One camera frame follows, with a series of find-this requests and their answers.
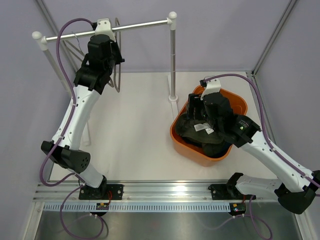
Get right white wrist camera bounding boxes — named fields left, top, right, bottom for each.
left=199, top=76, right=221, bottom=100

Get orange plastic basket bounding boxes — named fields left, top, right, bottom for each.
left=170, top=88, right=248, bottom=167

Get grey hanger with metal hook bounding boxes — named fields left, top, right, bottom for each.
left=62, top=38, right=85, bottom=63

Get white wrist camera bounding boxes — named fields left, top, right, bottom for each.
left=199, top=76, right=221, bottom=100
left=94, top=18, right=117, bottom=42

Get white slotted cable duct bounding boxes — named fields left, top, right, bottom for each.
left=42, top=201, right=232, bottom=213

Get aluminium mounting rail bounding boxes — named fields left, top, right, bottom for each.
left=32, top=181, right=305, bottom=203

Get olive green shorts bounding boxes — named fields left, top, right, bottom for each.
left=174, top=113, right=231, bottom=158

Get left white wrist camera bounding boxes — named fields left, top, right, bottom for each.
left=94, top=18, right=117, bottom=42

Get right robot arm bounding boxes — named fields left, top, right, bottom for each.
left=186, top=92, right=320, bottom=215

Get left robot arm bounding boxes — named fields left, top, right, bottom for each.
left=41, top=34, right=125, bottom=200

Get white clothes rack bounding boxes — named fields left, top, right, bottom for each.
left=31, top=11, right=179, bottom=146

